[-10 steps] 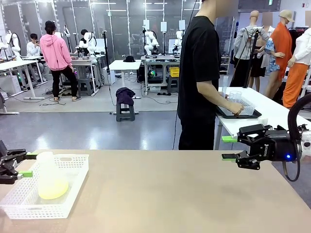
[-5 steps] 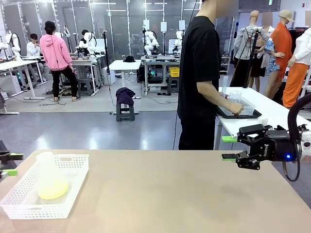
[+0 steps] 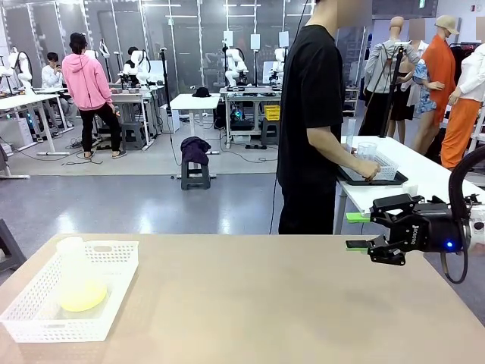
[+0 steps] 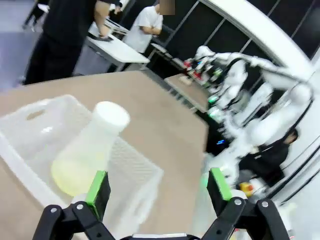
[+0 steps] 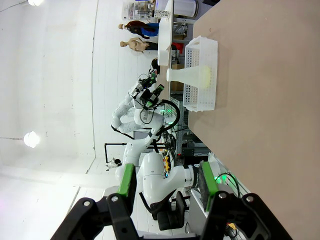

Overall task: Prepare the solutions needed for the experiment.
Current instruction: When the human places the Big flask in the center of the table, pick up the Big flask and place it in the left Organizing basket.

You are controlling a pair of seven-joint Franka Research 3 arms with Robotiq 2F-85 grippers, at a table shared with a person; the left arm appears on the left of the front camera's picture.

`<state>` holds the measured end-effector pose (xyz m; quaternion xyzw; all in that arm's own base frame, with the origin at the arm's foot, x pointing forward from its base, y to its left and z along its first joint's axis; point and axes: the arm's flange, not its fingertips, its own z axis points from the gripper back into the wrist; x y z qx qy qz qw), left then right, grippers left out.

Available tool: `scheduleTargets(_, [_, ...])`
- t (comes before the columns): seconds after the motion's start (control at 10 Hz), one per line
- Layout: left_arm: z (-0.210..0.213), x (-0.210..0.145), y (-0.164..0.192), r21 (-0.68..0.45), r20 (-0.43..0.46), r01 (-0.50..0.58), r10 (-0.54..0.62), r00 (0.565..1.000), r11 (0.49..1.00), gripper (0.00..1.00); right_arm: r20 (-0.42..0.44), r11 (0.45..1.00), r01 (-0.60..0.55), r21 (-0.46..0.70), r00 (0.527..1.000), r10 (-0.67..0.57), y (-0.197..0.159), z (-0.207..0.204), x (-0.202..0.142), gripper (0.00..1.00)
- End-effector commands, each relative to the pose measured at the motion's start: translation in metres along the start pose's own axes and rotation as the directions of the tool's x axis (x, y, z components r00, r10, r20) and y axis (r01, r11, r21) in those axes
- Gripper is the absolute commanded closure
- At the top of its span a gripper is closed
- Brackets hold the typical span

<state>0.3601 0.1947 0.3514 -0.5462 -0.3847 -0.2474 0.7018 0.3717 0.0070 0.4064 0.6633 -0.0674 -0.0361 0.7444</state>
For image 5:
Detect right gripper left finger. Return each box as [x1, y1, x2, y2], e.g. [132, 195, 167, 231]
[49, 163, 141, 240]

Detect translucent Erlenmeyer flask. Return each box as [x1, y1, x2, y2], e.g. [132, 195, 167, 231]
[166, 65, 213, 88]

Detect white perforated plastic basket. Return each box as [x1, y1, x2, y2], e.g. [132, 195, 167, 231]
[183, 35, 219, 113]

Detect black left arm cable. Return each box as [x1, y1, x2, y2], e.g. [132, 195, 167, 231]
[149, 99, 181, 151]

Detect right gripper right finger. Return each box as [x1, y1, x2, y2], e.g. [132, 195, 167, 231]
[198, 161, 293, 240]

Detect background shelf with boxes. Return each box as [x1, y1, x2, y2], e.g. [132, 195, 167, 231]
[121, 0, 161, 21]

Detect bare torso mannequin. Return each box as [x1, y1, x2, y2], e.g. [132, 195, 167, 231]
[119, 37, 160, 52]

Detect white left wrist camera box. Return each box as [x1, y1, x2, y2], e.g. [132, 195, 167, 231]
[127, 80, 141, 100]

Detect black stand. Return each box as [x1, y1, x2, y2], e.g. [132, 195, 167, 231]
[104, 142, 128, 165]

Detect white round bin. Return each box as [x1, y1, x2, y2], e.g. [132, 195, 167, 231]
[173, 0, 198, 18]

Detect mannequin in blue shirt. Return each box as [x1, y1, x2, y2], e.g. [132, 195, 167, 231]
[118, 20, 160, 38]

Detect white desk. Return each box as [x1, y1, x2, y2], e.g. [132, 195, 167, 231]
[157, 0, 175, 66]

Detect black office chair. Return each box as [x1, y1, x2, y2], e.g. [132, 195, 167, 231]
[149, 191, 188, 231]

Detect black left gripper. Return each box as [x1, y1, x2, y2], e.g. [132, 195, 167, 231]
[139, 84, 166, 110]

